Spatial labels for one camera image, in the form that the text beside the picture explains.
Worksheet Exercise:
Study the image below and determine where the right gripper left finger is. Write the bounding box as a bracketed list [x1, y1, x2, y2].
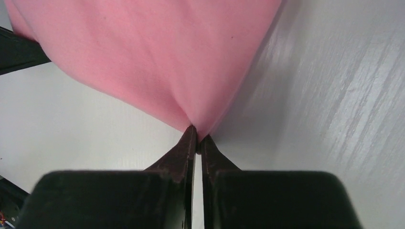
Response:
[16, 126, 197, 229]

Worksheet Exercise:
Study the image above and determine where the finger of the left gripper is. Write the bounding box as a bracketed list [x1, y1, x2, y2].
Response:
[0, 27, 51, 75]

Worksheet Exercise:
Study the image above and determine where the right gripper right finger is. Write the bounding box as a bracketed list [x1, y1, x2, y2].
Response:
[200, 136, 362, 229]

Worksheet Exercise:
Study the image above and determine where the pink t shirt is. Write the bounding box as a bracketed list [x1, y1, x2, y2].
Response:
[5, 0, 281, 138]

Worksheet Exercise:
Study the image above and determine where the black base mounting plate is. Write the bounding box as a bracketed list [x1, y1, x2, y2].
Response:
[0, 177, 29, 229]

